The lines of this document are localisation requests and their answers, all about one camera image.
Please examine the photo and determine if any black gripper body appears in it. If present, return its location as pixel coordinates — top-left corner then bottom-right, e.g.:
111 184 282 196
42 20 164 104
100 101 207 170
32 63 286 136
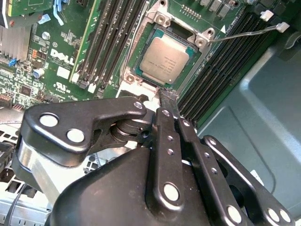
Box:
44 147 221 226

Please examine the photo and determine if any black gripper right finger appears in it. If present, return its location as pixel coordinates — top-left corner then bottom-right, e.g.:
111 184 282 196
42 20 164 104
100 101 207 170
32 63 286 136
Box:
169 92 296 226

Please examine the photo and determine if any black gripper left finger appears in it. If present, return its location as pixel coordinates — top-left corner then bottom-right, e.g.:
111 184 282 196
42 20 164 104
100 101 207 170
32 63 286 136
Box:
11 89 188 214

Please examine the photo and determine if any metal wire locking lever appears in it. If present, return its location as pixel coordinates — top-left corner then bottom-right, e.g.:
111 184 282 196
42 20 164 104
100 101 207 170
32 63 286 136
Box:
119 14 149 76
208 26 279 43

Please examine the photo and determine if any CPU with silver top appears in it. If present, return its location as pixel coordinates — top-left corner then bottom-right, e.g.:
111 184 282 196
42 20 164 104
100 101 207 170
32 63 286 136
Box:
138 35 196 85

